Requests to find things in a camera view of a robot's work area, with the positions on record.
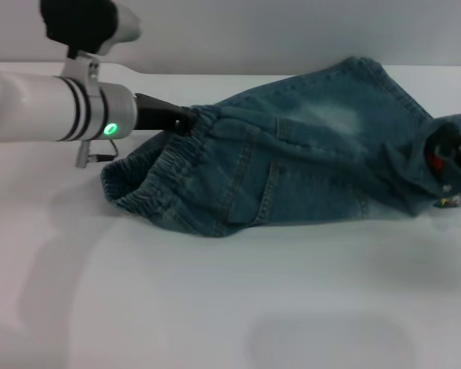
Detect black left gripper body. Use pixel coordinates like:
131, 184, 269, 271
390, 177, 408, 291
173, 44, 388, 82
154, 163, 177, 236
133, 91, 182, 131

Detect blue denim shorts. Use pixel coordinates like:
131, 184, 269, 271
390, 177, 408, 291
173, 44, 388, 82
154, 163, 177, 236
99, 56, 461, 239

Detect left arm connector cable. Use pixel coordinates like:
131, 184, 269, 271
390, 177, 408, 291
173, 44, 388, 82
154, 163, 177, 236
75, 138, 120, 169

